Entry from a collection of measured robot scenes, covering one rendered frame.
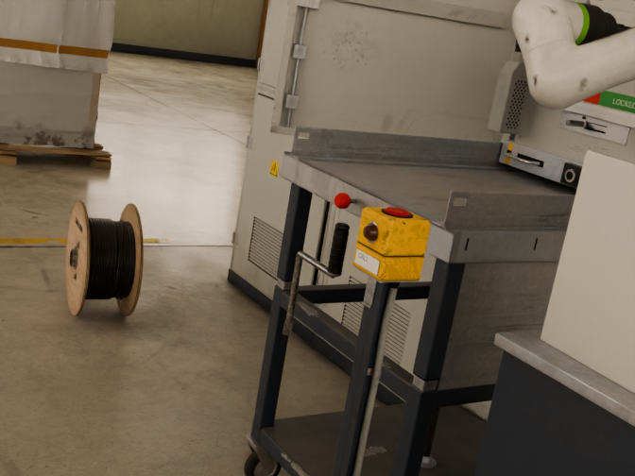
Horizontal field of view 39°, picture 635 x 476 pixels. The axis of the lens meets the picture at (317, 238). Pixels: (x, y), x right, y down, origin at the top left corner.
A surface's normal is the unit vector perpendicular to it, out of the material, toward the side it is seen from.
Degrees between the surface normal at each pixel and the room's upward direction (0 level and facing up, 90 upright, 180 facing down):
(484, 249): 90
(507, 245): 90
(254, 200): 90
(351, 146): 90
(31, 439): 0
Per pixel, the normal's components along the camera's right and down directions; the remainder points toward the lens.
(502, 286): 0.51, 0.30
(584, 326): -0.86, -0.01
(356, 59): 0.09, 0.27
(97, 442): 0.16, -0.95
